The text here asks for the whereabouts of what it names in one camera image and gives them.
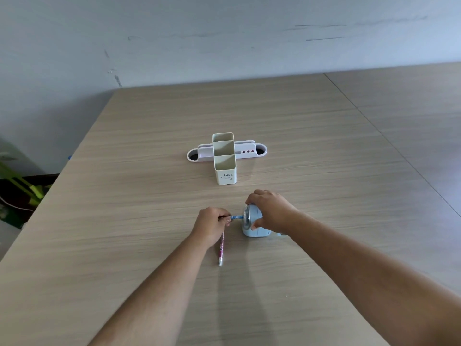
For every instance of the person's left hand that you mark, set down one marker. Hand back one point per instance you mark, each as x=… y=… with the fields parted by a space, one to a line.
x=209 y=227

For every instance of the person's right hand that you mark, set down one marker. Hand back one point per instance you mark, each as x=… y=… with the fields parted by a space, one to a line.
x=275 y=212

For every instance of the pink patterned pencil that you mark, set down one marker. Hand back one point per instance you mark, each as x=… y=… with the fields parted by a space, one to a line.
x=221 y=252

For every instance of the blue patterned pencil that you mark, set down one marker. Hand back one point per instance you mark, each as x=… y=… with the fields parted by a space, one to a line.
x=237 y=217

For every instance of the light blue pencil sharpener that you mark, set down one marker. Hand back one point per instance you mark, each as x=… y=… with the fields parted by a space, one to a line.
x=252 y=232

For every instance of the white desk organizer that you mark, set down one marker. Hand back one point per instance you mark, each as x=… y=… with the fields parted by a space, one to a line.
x=226 y=174

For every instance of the person's left forearm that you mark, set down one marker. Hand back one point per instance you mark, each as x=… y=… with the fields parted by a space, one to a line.
x=158 y=299

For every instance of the person's right forearm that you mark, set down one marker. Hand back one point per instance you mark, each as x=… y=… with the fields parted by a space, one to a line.
x=360 y=277

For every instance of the green broom dustpan set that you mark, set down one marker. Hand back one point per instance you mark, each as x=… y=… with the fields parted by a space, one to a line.
x=21 y=183

